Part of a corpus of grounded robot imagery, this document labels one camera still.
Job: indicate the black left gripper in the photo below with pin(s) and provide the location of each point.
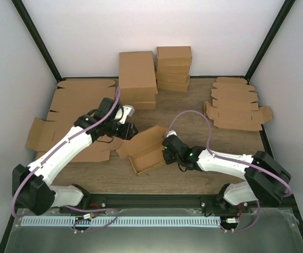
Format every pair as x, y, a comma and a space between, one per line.
126, 134

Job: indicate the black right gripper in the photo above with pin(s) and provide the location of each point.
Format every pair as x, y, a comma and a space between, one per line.
168, 159

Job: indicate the small brown cardboard box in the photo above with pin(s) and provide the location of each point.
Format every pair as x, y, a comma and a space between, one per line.
145, 150

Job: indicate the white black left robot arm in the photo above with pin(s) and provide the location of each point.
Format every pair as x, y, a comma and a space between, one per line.
32, 185

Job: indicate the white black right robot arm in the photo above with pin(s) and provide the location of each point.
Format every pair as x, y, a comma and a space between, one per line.
263, 178

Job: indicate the large folded cardboard box bottom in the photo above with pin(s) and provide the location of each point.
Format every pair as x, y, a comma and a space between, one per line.
142, 105

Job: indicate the large folded cardboard box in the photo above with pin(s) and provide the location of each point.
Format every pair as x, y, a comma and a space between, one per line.
142, 105
137, 80

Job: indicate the small folded box bottom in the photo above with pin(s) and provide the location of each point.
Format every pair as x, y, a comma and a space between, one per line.
172, 87

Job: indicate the large folded cardboard box top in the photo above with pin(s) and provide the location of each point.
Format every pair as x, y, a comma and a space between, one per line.
137, 80

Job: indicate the small folded box stack top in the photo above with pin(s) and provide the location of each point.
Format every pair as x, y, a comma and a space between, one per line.
174, 55

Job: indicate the large flat cardboard blank rear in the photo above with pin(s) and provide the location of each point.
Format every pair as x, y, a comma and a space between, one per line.
74, 94

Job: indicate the large flat cardboard blank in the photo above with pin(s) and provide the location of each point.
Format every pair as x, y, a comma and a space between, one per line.
44, 135
74, 94

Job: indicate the stack of small flat blanks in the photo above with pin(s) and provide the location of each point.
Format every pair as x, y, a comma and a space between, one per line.
235, 105

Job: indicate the large flat cardboard blank front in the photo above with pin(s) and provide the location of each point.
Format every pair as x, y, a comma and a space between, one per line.
44, 135

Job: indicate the clear acrylic cover plate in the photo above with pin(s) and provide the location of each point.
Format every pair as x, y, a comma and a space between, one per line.
272, 230

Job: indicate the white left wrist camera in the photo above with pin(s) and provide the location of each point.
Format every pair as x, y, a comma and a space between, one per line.
123, 113

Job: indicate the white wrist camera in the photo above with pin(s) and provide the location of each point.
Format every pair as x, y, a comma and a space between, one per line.
169, 133
123, 113

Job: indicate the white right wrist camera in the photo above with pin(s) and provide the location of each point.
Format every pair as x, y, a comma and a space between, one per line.
169, 133

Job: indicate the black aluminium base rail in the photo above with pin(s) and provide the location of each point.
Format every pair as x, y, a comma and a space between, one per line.
206, 203

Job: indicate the light blue slotted cable duct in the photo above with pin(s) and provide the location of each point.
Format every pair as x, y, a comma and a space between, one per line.
64, 221

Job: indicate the black frame post left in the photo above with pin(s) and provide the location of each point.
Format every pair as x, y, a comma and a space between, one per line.
29, 24

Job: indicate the black frame post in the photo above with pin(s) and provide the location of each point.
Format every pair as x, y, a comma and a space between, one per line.
29, 24
272, 32

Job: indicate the black frame post right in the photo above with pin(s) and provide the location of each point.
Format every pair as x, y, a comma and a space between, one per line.
272, 32

